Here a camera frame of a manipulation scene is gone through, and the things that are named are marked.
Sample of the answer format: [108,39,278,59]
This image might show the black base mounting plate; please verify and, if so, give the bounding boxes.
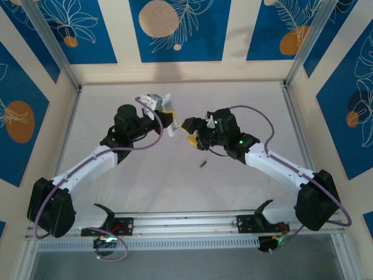
[80,217,135,237]
[236,214,291,235]

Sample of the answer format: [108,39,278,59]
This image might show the controller board with green light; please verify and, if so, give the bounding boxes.
[93,236,119,249]
[258,235,290,254]

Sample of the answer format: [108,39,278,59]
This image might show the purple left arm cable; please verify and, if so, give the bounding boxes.
[34,97,164,261]

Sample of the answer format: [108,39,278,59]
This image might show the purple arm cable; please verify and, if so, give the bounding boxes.
[229,104,353,254]
[34,97,164,261]

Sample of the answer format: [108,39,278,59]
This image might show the thin black cable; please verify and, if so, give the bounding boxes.
[207,147,233,158]

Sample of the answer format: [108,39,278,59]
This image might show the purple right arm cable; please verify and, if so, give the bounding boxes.
[229,104,353,254]

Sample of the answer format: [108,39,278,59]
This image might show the aluminium side rail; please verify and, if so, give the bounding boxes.
[43,86,83,216]
[281,81,318,179]

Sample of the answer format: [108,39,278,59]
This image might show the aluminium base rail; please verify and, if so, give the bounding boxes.
[24,209,347,242]

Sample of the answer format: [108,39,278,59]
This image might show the grey slotted cable duct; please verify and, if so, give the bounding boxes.
[37,236,261,253]

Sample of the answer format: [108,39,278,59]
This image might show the aluminium frame post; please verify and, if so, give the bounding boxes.
[20,0,83,92]
[284,0,360,88]

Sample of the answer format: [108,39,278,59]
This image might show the aluminium frame leg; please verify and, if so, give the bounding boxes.
[11,240,40,280]
[330,233,364,280]

